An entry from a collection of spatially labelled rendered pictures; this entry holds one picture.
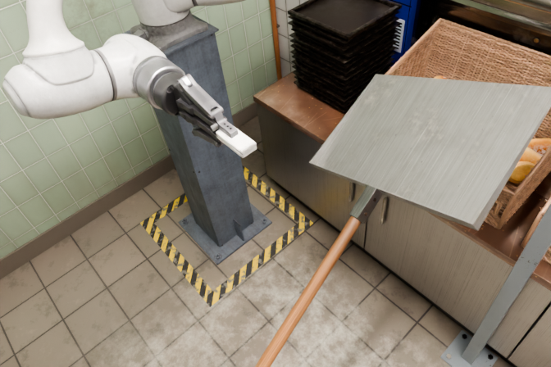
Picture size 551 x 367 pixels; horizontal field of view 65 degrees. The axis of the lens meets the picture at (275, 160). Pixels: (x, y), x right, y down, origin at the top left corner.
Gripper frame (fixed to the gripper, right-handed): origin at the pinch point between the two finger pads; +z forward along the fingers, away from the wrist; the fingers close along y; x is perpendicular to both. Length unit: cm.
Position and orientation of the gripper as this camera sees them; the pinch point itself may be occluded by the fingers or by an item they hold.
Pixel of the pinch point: (235, 140)
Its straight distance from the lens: 70.5
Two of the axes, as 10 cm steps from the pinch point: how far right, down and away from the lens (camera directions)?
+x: -7.4, 5.2, -4.2
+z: 6.6, 4.9, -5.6
